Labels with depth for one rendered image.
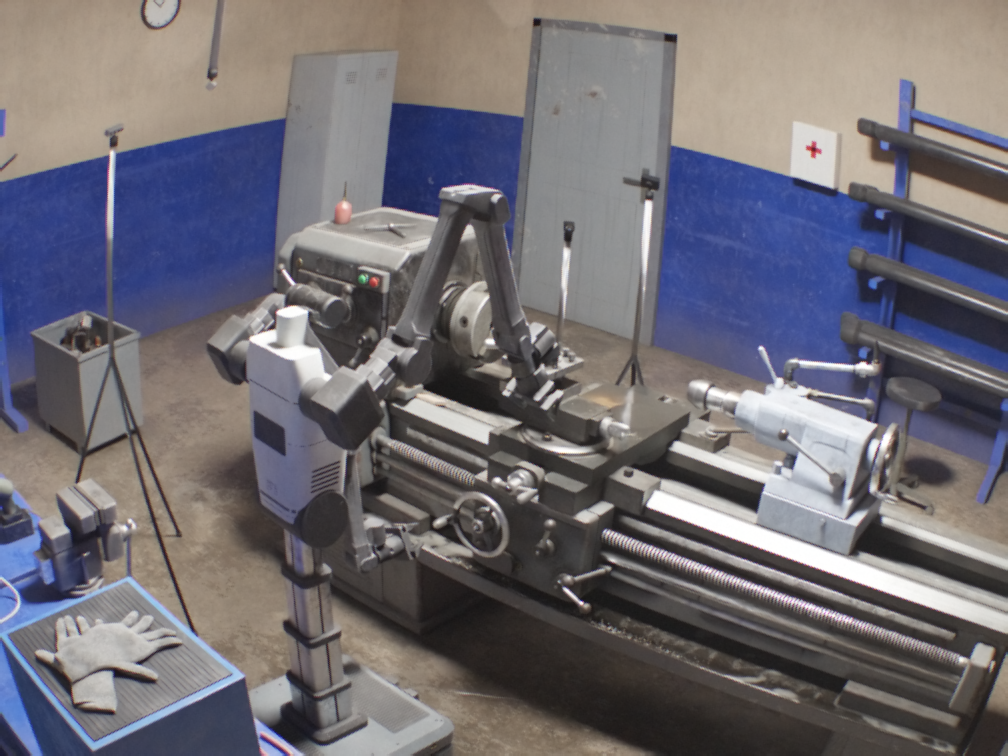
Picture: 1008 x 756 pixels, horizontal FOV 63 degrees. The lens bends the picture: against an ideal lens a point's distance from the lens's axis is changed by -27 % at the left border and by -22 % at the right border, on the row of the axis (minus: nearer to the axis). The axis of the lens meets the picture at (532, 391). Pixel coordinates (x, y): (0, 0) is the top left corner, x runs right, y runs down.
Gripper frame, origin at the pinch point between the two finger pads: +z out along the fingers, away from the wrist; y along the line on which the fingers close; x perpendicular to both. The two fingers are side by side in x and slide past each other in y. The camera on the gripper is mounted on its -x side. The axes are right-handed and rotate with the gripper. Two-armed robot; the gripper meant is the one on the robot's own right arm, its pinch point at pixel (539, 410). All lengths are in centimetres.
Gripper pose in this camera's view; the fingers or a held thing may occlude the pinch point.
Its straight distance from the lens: 265.8
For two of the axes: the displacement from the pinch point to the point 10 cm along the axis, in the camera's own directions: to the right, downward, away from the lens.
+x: -5.9, 6.7, -4.4
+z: 2.5, 6.8, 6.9
